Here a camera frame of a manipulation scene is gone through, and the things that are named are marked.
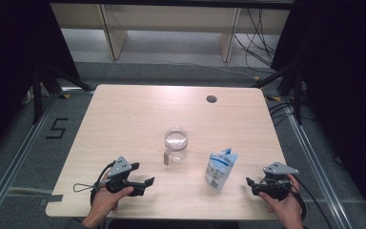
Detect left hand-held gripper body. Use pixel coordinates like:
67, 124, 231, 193
105, 156, 146, 197

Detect aluminium floor rail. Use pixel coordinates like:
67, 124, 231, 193
282, 101, 354, 229
0, 92, 60, 221

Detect person's right hand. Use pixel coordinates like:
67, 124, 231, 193
258, 175, 304, 223

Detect person's left hand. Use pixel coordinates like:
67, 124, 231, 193
91, 186, 135, 218

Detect black cables beside stand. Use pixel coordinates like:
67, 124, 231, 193
268, 100, 315, 126

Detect thin wire loop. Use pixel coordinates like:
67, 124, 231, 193
72, 181, 109, 194

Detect white and blue pouch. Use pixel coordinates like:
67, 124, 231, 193
204, 148, 239, 194

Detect white floor cable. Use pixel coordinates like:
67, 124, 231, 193
158, 59, 259, 80

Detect clear jar lid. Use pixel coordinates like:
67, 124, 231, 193
164, 126, 189, 151

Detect clear glass jar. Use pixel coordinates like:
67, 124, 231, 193
163, 126, 189, 167

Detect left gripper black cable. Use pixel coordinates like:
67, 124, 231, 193
90, 160, 117, 204

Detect black floor cable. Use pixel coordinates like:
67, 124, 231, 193
296, 174, 333, 229

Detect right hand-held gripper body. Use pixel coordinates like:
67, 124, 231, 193
258, 161, 299, 202

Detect black wrist strap cable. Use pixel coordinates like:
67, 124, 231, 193
294, 186, 308, 221

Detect light wooden shelf unit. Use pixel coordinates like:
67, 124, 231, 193
50, 3, 292, 63

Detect dark curtain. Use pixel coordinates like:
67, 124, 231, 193
0, 0, 80, 160
271, 0, 366, 220

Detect black metal stand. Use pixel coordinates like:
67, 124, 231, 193
31, 63, 94, 125
251, 61, 303, 126

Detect tangle of black cables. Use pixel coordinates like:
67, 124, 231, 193
233, 8, 277, 70

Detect grey tape strip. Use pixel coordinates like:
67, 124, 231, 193
39, 194, 64, 207

